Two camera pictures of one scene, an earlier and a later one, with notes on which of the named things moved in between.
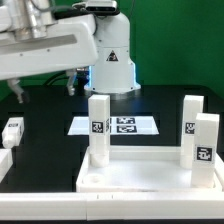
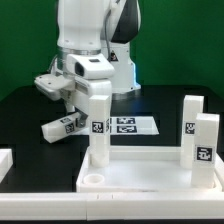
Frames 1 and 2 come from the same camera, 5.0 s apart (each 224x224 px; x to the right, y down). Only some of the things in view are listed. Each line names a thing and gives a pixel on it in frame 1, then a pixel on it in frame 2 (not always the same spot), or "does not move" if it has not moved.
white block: [99, 130] does not move
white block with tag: [192, 106] does not move
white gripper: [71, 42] to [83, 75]
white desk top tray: [143, 169] does not move
